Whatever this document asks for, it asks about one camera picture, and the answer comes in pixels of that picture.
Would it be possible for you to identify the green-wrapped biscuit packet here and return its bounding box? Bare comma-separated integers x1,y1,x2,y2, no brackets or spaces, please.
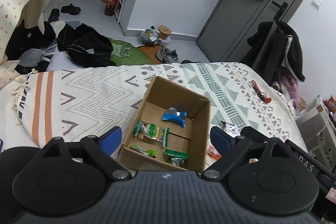
133,120,170,148

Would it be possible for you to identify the green snack packet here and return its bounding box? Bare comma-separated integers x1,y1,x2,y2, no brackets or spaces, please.
163,149,189,168

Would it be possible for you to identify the orange pink snack packet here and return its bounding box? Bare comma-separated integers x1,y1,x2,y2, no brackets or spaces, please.
207,144,222,160

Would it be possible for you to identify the silver black-label snack packet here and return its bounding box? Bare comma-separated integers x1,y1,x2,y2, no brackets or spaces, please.
221,121,239,133

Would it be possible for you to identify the small green candy packet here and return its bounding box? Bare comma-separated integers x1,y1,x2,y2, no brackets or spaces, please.
130,145,157,159

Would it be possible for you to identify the brown cardboard box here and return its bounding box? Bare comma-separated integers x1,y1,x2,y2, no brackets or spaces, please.
121,76,211,173

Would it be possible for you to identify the patterned white green bedspread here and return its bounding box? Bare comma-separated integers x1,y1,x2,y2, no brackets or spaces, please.
0,61,308,162

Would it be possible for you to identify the green frog rug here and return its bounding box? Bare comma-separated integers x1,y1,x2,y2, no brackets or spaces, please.
109,38,159,66

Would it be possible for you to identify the black clothes pile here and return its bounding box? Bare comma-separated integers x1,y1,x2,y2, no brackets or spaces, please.
57,23,116,68

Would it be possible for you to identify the grey door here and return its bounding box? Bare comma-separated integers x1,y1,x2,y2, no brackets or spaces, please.
197,0,303,62

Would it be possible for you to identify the grey sneaker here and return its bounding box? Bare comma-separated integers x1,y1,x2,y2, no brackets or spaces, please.
156,46,180,64

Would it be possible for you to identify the dark jacket on chair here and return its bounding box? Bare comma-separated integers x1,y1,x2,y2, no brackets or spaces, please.
240,21,305,84

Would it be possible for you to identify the brown round basket lid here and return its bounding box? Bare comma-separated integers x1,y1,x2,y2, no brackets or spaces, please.
158,25,171,40

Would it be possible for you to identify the black shoe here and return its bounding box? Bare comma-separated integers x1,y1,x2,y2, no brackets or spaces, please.
61,3,81,15

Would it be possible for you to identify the brown soda bottle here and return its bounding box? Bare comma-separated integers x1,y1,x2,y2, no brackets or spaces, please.
104,0,118,16

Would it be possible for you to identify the red keychain with keys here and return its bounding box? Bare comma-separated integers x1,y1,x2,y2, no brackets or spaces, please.
251,80,272,104

